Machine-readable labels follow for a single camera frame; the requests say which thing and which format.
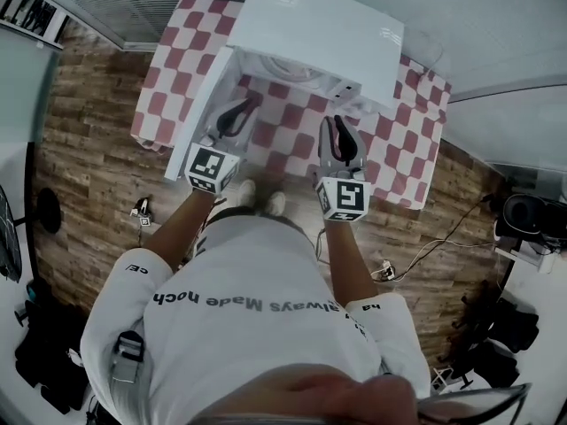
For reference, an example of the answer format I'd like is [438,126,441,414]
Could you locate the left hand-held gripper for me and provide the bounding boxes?
[184,97,262,194]

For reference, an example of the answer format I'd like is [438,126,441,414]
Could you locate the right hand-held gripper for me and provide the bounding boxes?
[312,114,372,223]

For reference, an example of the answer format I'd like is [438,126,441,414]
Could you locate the white microwave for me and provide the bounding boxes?
[164,0,407,182]

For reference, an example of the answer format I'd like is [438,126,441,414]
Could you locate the person's left forearm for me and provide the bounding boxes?
[144,188,219,279]

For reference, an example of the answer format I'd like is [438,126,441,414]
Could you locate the person's right forearm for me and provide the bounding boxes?
[322,218,380,305]

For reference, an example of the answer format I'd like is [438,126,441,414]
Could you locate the red white checkered tablecloth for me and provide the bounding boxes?
[131,0,454,213]

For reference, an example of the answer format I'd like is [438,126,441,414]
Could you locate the person's left shoe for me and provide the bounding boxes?
[237,179,258,208]

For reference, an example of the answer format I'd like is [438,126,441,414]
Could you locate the person's shoe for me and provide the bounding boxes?
[265,189,287,217]
[237,179,258,208]

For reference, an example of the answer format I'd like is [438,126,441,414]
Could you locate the person's right shoe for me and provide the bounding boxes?
[265,189,287,217]

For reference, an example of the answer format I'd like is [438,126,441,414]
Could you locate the glass turntable plate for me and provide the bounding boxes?
[260,56,323,84]

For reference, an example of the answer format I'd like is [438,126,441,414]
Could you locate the small tagged floor device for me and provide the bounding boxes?
[129,196,154,228]

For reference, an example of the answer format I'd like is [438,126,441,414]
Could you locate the white power strip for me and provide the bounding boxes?
[370,259,398,283]

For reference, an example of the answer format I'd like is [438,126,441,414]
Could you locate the white window blinds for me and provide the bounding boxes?
[73,0,257,53]

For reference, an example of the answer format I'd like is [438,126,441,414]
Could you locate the white printed t-shirt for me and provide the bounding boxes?
[80,214,433,425]

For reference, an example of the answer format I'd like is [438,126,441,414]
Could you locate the black round stand base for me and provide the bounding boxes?
[37,187,62,235]

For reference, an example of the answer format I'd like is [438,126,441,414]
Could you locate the white desk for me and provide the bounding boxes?
[493,232,560,274]

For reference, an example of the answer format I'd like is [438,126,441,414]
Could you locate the black framed rack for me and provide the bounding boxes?
[0,0,71,49]

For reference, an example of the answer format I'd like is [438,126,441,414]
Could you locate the black office chair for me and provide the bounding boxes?
[437,280,540,390]

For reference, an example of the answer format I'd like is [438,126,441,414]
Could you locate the person's eyeglasses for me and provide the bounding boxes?
[415,381,533,425]

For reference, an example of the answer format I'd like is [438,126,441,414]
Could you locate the black bag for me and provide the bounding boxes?
[14,298,90,416]

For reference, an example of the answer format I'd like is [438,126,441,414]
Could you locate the black floor cable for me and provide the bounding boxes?
[396,194,493,278]

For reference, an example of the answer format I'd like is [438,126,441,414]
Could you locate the thin grey cable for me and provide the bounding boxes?
[400,27,445,69]

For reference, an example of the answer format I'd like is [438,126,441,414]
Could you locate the white floor cable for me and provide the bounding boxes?
[389,236,502,282]

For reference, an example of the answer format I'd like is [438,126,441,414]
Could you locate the white wire stand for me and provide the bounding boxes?
[428,364,458,392]

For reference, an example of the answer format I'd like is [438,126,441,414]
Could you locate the grey strap with black buckle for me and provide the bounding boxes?
[109,329,146,385]

